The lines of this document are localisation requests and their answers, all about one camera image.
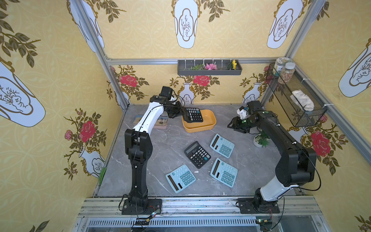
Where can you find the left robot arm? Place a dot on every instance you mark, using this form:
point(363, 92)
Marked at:
point(138, 145)

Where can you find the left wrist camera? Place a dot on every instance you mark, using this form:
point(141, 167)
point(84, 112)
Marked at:
point(166, 92)

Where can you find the small circuit board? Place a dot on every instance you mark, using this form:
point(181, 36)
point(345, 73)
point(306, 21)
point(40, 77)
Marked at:
point(141, 223)

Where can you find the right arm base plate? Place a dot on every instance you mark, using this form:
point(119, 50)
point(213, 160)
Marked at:
point(252, 206)

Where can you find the pink tray with plants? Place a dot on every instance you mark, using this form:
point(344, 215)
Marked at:
point(161, 123)

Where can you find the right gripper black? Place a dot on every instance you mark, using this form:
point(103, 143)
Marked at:
point(239, 124)

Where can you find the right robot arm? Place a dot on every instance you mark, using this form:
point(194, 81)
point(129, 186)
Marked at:
point(297, 164)

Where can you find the yellow artificial flower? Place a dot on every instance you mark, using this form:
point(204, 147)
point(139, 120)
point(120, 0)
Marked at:
point(234, 64)

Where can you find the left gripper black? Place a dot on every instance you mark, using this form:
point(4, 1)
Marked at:
point(179, 109)

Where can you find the small black calculator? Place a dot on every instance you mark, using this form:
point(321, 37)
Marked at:
point(192, 115)

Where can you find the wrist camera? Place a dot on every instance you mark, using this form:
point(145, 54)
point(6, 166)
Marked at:
point(166, 92)
point(243, 112)

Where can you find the large black calculator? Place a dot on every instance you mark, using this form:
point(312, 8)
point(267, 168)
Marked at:
point(197, 155)

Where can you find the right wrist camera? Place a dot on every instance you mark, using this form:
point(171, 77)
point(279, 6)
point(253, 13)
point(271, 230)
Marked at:
point(243, 112)

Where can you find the glass jar with nuts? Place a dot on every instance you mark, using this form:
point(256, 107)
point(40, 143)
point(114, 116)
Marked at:
point(287, 73)

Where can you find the pink artificial flower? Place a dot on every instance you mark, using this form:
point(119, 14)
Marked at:
point(211, 66)

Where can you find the white crumpled cloth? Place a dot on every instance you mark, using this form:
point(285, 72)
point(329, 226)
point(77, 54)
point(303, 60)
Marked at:
point(302, 100)

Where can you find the small potted green plant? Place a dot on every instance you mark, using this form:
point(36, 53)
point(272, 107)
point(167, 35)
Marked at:
point(261, 140)

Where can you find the yellow storage box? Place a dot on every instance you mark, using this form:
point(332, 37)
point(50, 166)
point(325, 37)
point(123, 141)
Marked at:
point(209, 121)

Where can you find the light blue calculator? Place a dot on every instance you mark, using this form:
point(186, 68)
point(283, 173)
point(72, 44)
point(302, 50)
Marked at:
point(224, 173)
point(222, 146)
point(180, 178)

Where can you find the black wire wall basket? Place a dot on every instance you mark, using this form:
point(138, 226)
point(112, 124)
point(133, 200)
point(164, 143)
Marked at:
point(281, 104)

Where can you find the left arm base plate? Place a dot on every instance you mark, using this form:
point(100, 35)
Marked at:
point(132, 208)

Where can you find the grey wall shelf tray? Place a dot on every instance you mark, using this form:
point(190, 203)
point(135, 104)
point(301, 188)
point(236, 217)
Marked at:
point(194, 67)

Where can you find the glass jar patterned lid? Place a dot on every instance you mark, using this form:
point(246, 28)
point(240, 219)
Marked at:
point(280, 64)

